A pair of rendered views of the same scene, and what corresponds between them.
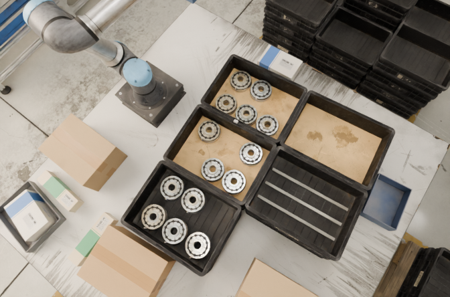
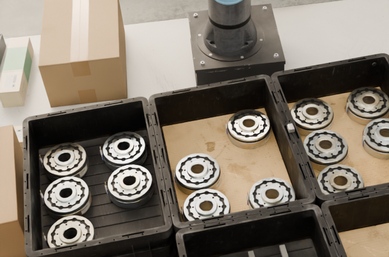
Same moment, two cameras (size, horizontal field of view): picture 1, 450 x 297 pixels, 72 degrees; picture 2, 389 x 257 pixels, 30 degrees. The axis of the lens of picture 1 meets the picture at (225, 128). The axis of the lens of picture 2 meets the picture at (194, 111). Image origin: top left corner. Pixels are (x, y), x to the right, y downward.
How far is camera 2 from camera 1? 79 cm
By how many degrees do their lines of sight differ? 32
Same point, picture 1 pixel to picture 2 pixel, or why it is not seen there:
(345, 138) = not seen: outside the picture
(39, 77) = not seen: outside the picture
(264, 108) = (364, 165)
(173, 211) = (95, 179)
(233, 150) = (254, 178)
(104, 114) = (156, 36)
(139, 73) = not seen: outside the picture
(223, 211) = not seen: hidden behind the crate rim
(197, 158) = (197, 148)
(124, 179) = not seen: hidden behind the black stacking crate
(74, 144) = (82, 21)
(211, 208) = (140, 217)
